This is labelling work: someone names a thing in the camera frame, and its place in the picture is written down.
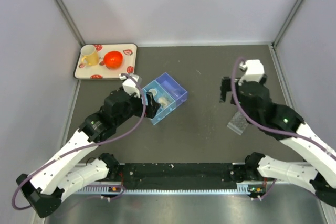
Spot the blue plastic organizer box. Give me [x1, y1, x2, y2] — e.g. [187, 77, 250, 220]
[143, 72, 188, 125]

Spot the clear test tube rack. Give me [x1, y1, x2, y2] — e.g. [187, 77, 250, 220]
[227, 111, 249, 135]

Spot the white plastic funnel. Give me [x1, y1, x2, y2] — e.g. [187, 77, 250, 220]
[149, 88, 158, 96]

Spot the glass beaker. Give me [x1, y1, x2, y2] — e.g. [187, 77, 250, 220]
[172, 89, 181, 99]

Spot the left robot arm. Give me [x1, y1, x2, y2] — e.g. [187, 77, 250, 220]
[16, 89, 161, 218]

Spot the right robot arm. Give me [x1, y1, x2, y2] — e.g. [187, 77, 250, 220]
[220, 76, 335, 207]

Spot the strawberry pattern tray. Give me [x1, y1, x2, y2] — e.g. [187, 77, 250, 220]
[74, 44, 138, 79]

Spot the orange bowl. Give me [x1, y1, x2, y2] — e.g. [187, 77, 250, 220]
[103, 51, 123, 69]

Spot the yellow mug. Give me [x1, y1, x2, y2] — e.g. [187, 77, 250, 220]
[80, 45, 99, 66]

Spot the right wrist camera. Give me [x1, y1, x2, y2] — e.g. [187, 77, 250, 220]
[238, 59, 265, 86]

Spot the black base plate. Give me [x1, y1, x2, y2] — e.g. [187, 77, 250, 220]
[89, 162, 266, 190]

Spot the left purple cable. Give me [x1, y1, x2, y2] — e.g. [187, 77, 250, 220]
[11, 73, 145, 211]

